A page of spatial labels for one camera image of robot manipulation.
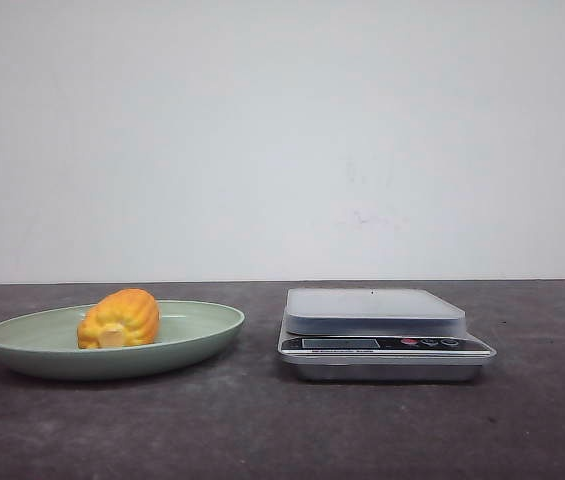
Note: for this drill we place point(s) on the yellow corn cob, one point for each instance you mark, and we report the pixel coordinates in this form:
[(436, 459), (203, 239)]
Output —
[(127, 318)]

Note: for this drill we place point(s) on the silver digital kitchen scale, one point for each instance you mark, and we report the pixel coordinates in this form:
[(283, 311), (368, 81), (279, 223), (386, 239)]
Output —
[(374, 334)]

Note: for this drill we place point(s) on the light green oval plate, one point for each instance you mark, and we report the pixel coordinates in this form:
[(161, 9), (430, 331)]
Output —
[(44, 344)]

